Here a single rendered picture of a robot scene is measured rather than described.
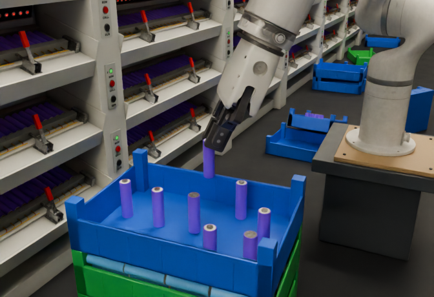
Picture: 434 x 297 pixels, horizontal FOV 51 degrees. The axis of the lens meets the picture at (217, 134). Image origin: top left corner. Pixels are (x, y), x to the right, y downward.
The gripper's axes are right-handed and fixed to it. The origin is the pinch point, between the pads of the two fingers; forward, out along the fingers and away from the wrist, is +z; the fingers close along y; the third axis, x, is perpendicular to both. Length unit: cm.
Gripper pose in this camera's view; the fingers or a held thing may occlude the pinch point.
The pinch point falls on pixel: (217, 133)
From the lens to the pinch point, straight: 69.8
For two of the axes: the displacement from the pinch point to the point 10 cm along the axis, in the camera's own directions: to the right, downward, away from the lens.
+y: -1.5, -3.7, 9.2
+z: -4.2, 8.7, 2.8
